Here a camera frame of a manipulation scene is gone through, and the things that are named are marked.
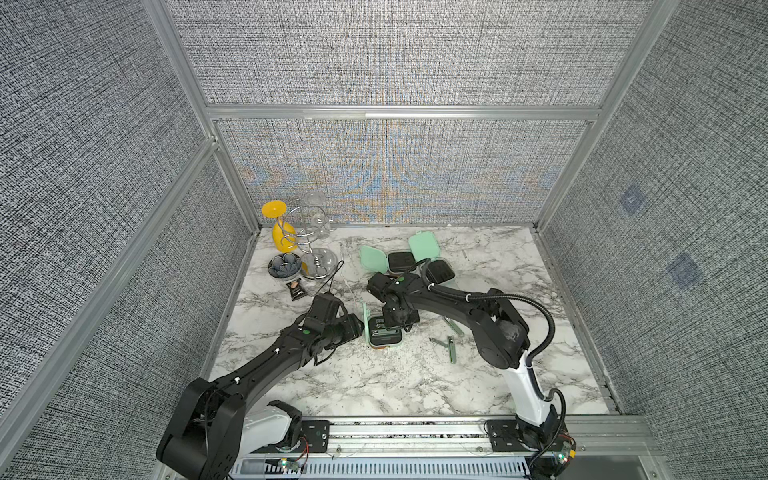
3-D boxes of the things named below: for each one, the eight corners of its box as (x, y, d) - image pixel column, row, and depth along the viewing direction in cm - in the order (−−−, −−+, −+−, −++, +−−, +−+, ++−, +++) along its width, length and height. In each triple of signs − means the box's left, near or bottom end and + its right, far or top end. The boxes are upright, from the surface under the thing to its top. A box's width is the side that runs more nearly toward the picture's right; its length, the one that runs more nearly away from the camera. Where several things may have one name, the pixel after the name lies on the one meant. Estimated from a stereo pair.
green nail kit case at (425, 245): (423, 287, 104) (425, 278, 100) (404, 243, 117) (405, 234, 113) (453, 280, 106) (455, 271, 102) (430, 237, 119) (432, 228, 115)
